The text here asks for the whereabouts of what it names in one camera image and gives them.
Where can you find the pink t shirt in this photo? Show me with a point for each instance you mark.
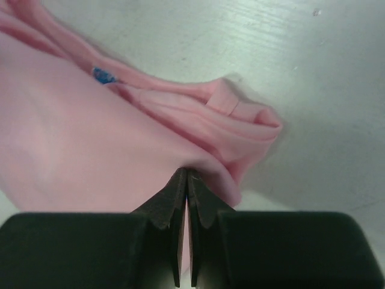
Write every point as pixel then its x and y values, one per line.
pixel 83 132

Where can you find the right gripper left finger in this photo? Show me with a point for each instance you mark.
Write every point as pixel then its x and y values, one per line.
pixel 141 249

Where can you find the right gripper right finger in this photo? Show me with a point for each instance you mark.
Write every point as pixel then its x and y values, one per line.
pixel 274 249

